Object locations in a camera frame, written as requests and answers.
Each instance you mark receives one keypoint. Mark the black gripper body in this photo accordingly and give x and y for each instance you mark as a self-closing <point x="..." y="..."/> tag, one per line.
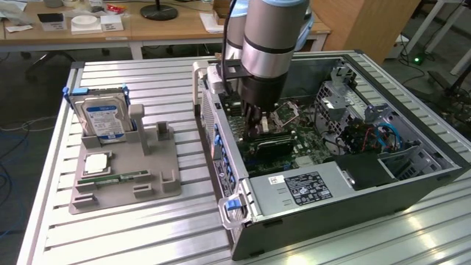
<point x="263" y="91"/>

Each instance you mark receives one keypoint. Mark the low-profile graphics card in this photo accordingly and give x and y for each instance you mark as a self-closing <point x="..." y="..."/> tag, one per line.
<point x="276" y="147"/>

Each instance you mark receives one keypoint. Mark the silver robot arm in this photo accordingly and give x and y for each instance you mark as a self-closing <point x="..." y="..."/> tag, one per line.
<point x="268" y="33"/>

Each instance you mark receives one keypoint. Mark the metal socket cover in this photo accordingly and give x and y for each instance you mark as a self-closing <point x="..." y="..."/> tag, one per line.
<point x="287" y="111"/>

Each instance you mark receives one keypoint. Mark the black RAM slot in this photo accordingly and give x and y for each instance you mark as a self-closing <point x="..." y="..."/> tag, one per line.
<point x="234" y="110"/>

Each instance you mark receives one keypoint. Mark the green motherboard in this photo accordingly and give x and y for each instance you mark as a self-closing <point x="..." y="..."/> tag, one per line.
<point x="308" y="146"/>

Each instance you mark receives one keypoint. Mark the silver metal drive cage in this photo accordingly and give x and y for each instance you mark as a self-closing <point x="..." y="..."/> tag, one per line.
<point x="332" y="107"/>

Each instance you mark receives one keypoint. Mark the silver chipset heatsink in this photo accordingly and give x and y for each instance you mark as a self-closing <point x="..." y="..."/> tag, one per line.
<point x="304" y="161"/>

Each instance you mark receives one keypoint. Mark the white paper stack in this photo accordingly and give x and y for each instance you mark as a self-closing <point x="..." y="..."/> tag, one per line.
<point x="211" y="26"/>

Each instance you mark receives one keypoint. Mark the grey power supply unit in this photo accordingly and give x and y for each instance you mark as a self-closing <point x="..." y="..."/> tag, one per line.
<point x="279" y="198"/>

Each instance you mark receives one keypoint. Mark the brown cardboard box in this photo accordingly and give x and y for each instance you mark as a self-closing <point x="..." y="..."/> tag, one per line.
<point x="220" y="11"/>

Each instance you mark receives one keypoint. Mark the wooden desk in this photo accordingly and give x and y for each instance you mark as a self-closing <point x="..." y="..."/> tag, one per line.
<point x="166" y="27"/>

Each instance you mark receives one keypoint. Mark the grey printed parts rack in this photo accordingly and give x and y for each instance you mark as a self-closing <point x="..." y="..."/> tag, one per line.
<point x="124" y="154"/>

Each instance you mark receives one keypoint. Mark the wooden cabinet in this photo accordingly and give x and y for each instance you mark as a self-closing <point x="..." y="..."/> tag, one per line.
<point x="367" y="27"/>

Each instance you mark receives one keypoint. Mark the hard disk in blue caddy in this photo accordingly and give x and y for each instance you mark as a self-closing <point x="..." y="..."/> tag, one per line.
<point x="103" y="116"/>

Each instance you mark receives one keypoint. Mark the black round lamp base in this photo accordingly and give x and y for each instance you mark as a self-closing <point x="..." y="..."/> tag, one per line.
<point x="159" y="12"/>

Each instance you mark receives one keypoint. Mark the black open PC case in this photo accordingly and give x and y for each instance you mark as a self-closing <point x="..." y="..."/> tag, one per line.
<point x="331" y="220"/>

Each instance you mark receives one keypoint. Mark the device with green light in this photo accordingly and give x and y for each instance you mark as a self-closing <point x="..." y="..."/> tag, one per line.
<point x="416" y="59"/>

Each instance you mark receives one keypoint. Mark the grey disk bay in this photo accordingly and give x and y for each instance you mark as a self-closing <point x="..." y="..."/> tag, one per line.
<point x="415" y="157"/>

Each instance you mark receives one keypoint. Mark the silver CPU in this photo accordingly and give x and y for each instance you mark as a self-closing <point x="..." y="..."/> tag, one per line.
<point x="98" y="165"/>

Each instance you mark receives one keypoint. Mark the plain white box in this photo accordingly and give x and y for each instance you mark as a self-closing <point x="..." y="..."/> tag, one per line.
<point x="111" y="23"/>

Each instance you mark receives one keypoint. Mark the red small item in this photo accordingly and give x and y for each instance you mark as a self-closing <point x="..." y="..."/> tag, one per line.
<point x="114" y="8"/>

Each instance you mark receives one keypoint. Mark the black floor stand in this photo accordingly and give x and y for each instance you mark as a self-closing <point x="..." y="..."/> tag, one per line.
<point x="456" y="102"/>

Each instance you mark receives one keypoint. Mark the white box with round dish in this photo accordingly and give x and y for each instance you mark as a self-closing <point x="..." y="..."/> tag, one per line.
<point x="86" y="25"/>

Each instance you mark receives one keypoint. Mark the black office chair base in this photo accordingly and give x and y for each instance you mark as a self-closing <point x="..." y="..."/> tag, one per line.
<point x="36" y="63"/>

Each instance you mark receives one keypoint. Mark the white box with black lid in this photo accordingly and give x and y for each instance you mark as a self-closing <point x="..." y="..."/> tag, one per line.
<point x="52" y="22"/>

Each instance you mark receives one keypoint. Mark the grey cup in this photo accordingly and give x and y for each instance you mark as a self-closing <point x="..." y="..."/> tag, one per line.
<point x="53" y="3"/>

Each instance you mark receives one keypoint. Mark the white paper tag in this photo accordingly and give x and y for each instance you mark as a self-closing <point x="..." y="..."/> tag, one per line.
<point x="19" y="28"/>

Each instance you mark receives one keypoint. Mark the clear plastic bag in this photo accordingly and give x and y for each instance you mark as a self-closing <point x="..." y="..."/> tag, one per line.
<point x="15" y="9"/>

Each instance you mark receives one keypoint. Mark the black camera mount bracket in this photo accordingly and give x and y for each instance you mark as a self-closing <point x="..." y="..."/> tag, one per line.
<point x="235" y="70"/>

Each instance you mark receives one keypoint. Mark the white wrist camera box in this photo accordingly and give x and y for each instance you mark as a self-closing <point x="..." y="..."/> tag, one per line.
<point x="215" y="80"/>

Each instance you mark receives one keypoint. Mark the white desk frame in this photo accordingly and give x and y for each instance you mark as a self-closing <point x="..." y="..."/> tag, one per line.
<point x="442" y="30"/>

